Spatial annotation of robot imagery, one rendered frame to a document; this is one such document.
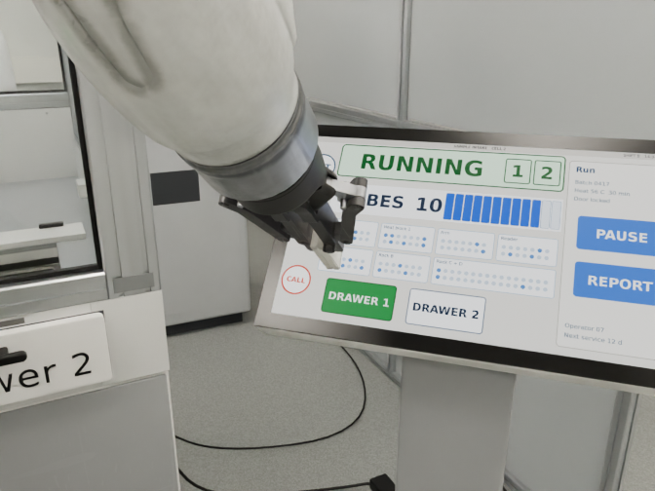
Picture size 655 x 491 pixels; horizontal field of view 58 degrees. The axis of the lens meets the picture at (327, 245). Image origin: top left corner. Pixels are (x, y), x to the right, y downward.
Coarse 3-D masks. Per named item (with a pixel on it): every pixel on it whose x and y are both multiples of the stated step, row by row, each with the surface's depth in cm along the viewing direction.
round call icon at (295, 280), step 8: (288, 264) 80; (296, 264) 79; (288, 272) 79; (296, 272) 79; (304, 272) 79; (312, 272) 78; (280, 280) 79; (288, 280) 79; (296, 280) 78; (304, 280) 78; (280, 288) 79; (288, 288) 78; (296, 288) 78; (304, 288) 78; (304, 296) 77
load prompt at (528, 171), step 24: (360, 144) 84; (360, 168) 82; (384, 168) 81; (408, 168) 81; (432, 168) 80; (456, 168) 79; (480, 168) 78; (504, 168) 77; (528, 168) 76; (552, 168) 76
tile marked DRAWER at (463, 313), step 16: (416, 288) 74; (416, 304) 73; (432, 304) 73; (448, 304) 72; (464, 304) 72; (480, 304) 72; (416, 320) 73; (432, 320) 72; (448, 320) 72; (464, 320) 71; (480, 320) 71
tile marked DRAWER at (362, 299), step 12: (336, 288) 77; (348, 288) 76; (360, 288) 76; (372, 288) 76; (384, 288) 75; (396, 288) 75; (324, 300) 76; (336, 300) 76; (348, 300) 76; (360, 300) 75; (372, 300) 75; (384, 300) 75; (324, 312) 76; (336, 312) 76; (348, 312) 75; (360, 312) 75; (372, 312) 74; (384, 312) 74
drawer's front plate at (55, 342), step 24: (0, 336) 82; (24, 336) 84; (48, 336) 85; (72, 336) 87; (96, 336) 88; (24, 360) 85; (48, 360) 86; (72, 360) 88; (96, 360) 89; (0, 384) 84; (48, 384) 87; (72, 384) 89
